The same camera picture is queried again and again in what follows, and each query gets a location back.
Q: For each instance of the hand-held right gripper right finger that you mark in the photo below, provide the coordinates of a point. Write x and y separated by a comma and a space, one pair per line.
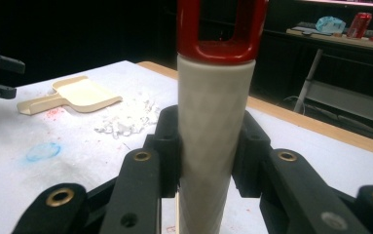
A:
291, 195

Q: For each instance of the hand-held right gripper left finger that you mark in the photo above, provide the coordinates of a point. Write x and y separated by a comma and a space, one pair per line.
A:
135, 195

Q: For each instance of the pile of white paper scraps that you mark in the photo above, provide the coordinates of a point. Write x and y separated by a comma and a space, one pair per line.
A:
125, 123

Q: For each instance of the cream plastic dustpan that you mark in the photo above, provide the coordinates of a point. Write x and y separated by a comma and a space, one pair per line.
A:
80, 94

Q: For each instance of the white-legged desk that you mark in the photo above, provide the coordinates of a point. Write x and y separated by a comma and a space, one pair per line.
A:
349, 97

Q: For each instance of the light blue plastic bag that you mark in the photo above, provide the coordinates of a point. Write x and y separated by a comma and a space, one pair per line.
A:
330, 25

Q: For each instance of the red drink can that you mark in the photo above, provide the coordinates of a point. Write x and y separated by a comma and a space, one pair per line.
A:
359, 25

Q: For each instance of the pink light strip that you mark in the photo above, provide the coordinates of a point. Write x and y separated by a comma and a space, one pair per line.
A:
353, 3

